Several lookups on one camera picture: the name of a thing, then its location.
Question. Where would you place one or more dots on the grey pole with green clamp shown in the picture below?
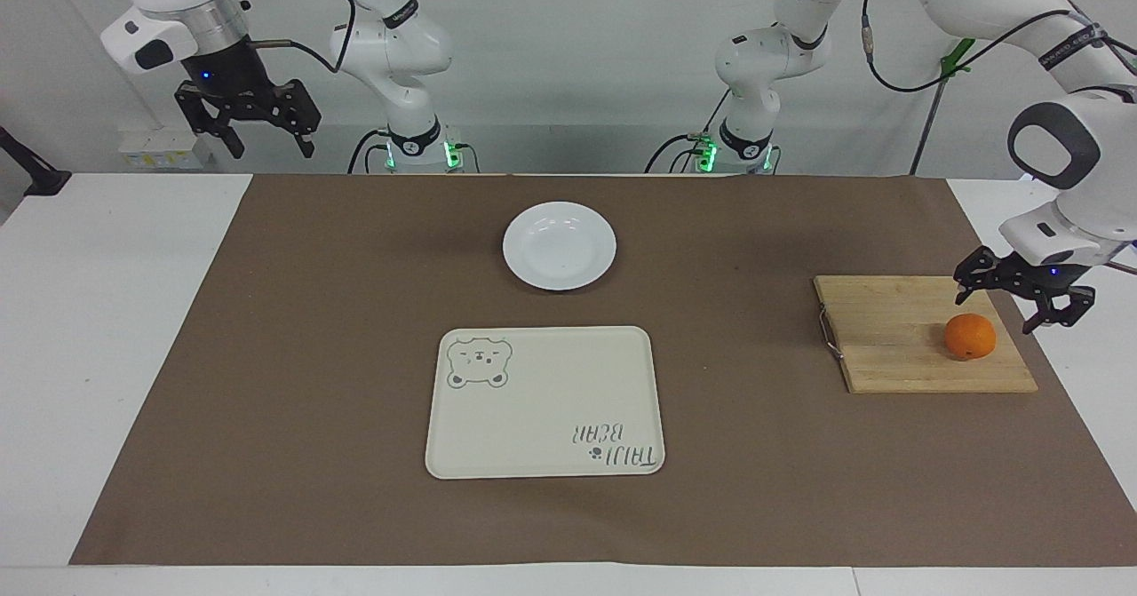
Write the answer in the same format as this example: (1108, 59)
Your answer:
(955, 56)

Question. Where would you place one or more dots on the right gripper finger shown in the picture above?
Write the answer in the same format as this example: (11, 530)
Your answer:
(206, 116)
(302, 112)

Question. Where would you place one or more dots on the wooden cutting board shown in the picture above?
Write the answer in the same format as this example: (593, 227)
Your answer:
(897, 334)

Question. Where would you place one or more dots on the cream tray with bear print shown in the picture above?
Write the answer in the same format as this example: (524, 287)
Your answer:
(546, 405)

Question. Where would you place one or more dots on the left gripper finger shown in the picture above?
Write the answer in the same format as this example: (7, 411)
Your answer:
(1070, 305)
(988, 269)

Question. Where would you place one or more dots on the white round plate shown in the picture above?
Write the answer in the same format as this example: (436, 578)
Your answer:
(560, 246)

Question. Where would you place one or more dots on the orange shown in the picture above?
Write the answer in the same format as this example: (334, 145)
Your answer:
(969, 337)

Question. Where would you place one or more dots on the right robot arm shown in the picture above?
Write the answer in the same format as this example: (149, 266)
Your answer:
(400, 45)

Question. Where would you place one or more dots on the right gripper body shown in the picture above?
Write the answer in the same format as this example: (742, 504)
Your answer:
(224, 70)

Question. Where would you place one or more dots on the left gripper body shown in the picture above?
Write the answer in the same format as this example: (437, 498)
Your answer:
(1053, 278)

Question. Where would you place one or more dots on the black stand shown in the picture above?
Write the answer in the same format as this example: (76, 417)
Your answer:
(35, 174)

